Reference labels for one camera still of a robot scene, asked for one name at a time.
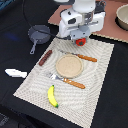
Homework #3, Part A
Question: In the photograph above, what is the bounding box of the brown toy sausage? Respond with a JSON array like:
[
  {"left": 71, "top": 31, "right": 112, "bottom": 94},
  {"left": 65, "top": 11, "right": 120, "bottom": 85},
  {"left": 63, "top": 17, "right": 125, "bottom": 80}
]
[{"left": 39, "top": 50, "right": 52, "bottom": 66}]

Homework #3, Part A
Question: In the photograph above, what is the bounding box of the red toy tomato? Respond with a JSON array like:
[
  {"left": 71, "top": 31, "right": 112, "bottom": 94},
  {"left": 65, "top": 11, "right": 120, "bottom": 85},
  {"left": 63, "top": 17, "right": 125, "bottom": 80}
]
[{"left": 76, "top": 38, "right": 86, "bottom": 46}]

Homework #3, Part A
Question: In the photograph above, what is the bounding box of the round beige plate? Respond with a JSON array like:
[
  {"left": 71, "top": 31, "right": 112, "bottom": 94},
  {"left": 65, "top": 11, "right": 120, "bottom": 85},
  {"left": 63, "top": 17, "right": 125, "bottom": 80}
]
[{"left": 56, "top": 54, "right": 83, "bottom": 78}]

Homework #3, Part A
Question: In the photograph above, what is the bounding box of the small grey frying pan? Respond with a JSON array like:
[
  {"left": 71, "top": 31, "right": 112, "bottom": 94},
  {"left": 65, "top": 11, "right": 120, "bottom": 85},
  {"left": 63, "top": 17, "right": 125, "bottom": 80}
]
[{"left": 28, "top": 25, "right": 50, "bottom": 54}]

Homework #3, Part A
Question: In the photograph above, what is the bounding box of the brown toy stove board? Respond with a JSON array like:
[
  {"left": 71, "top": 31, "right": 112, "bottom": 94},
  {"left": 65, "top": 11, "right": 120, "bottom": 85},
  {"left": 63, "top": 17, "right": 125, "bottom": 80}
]
[{"left": 48, "top": 0, "right": 128, "bottom": 43}]

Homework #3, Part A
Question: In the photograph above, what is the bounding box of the white woven placemat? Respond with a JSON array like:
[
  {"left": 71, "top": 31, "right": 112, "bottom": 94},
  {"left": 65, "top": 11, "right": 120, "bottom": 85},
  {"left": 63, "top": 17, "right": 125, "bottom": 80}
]
[{"left": 14, "top": 38, "right": 114, "bottom": 128}]

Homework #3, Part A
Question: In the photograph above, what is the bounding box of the fork with orange handle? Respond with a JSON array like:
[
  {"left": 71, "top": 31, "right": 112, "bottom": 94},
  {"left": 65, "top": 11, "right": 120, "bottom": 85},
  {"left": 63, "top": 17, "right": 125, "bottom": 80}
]
[{"left": 43, "top": 72, "right": 85, "bottom": 89}]

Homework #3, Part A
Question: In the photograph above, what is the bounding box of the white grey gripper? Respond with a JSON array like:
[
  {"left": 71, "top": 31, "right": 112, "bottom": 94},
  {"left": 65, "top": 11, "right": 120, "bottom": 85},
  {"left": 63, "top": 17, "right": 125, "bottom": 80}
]
[{"left": 59, "top": 8, "right": 105, "bottom": 41}]

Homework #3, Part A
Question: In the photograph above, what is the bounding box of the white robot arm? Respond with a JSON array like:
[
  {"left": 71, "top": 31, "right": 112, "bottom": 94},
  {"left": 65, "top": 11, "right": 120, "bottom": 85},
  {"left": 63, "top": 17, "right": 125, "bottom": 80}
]
[{"left": 54, "top": 0, "right": 105, "bottom": 41}]

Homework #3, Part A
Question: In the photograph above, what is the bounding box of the knife with orange handle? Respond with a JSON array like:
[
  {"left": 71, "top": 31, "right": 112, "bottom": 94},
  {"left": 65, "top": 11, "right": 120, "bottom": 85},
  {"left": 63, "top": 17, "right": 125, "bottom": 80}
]
[{"left": 58, "top": 49, "right": 97, "bottom": 62}]

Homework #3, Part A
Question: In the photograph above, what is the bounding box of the beige bowl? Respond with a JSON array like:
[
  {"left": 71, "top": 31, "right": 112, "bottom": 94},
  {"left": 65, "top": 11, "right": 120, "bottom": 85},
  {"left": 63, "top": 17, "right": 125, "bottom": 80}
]
[{"left": 116, "top": 4, "right": 128, "bottom": 31}]

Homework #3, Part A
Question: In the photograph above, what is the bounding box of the yellow toy banana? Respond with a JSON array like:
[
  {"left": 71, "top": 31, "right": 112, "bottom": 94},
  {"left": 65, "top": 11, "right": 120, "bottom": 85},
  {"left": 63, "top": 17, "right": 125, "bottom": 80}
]
[{"left": 48, "top": 85, "right": 59, "bottom": 108}]

